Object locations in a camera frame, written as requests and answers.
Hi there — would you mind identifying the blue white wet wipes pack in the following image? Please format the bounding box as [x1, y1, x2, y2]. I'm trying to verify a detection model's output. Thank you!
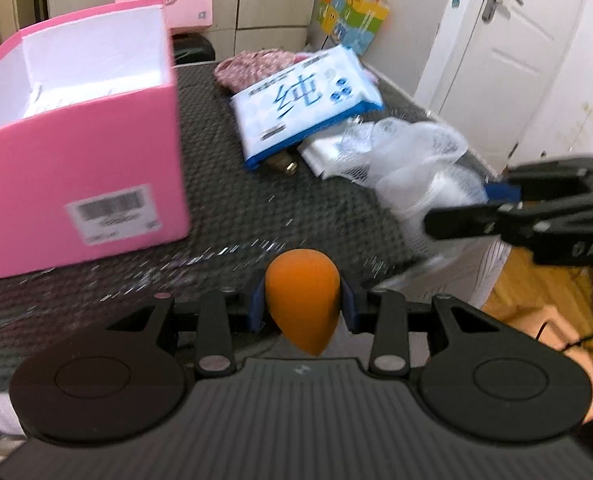
[231, 46, 384, 170]

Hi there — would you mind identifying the black suitcase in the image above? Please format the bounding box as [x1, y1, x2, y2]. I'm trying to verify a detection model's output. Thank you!
[173, 32, 216, 65]

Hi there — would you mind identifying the white door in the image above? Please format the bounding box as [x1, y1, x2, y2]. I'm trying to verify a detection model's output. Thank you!
[437, 0, 584, 171]

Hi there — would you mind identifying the orange makeup sponge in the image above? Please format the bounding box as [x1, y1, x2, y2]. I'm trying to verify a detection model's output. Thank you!
[264, 249, 341, 356]

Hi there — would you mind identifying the pink cardboard box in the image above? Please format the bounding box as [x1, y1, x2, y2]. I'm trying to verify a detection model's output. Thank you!
[0, 0, 190, 278]

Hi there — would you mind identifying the white mesh plastic bag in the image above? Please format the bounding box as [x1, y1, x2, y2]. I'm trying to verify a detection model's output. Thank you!
[299, 117, 487, 259]

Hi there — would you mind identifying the colourful paper gift bag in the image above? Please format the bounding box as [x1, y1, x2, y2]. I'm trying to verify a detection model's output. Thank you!
[316, 0, 391, 56]

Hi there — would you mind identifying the pink floral cloth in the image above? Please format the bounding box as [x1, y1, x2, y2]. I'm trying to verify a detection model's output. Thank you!
[214, 49, 307, 93]

